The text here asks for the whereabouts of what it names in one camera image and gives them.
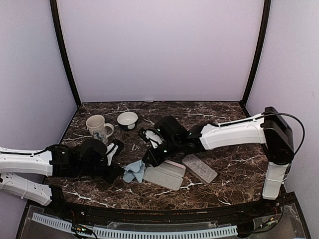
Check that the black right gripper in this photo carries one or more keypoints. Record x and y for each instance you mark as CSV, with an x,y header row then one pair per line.
x,y
156,160

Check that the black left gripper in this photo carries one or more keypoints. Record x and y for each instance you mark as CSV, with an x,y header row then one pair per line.
x,y
114,172

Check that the pink glasses case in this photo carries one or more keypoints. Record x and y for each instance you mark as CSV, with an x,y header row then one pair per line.
x,y
168,175

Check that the grey case teal lining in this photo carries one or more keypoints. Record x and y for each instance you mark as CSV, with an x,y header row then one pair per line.
x,y
199,169

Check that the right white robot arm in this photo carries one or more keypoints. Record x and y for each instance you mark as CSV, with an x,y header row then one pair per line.
x,y
169,137

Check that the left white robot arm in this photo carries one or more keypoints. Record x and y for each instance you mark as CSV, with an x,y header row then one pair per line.
x,y
92,158

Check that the beige ceramic mug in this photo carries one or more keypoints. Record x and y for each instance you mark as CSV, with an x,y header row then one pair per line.
x,y
99,129

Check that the white bowl dark exterior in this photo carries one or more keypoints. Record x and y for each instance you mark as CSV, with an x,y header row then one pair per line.
x,y
127,120

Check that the small circuit board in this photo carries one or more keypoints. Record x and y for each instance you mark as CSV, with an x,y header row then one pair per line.
x,y
79,229

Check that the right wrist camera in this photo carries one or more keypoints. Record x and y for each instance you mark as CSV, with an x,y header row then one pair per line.
x,y
149,135

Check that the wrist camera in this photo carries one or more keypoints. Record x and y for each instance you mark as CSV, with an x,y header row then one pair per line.
x,y
113,149
149,135

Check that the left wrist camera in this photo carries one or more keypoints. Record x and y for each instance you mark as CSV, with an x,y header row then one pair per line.
x,y
113,149

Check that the black front table rail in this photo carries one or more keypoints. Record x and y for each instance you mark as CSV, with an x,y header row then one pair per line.
x,y
91,214

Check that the black frame left post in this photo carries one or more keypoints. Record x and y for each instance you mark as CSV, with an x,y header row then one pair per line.
x,y
63,51

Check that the black frame post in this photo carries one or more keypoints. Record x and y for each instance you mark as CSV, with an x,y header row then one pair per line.
x,y
63,51
258,52

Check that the black frame right post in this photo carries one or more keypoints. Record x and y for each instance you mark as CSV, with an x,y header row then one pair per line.
x,y
258,52

